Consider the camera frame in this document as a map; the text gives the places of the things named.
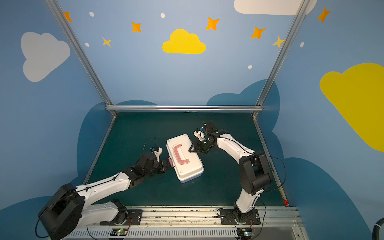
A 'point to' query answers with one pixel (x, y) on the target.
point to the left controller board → (119, 232)
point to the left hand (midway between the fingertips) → (172, 165)
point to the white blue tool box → (187, 165)
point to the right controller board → (244, 233)
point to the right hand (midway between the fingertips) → (193, 150)
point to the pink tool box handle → (178, 155)
